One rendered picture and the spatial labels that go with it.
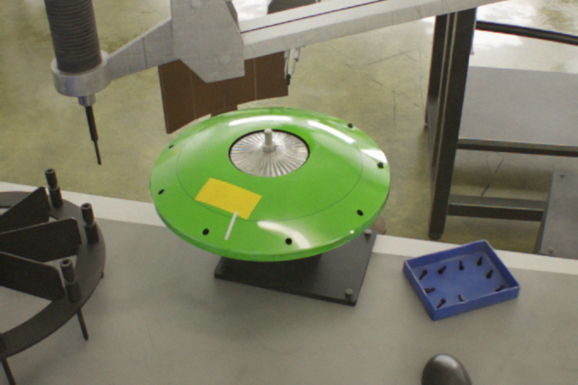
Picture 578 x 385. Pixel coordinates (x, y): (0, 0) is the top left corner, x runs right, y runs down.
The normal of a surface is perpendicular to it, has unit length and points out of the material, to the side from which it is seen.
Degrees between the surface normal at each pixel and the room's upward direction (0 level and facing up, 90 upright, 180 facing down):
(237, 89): 90
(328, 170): 11
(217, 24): 90
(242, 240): 25
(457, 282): 0
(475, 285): 0
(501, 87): 0
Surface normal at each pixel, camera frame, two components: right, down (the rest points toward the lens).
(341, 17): -0.20, -0.76
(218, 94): 0.58, 0.48
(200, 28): 0.12, 0.60
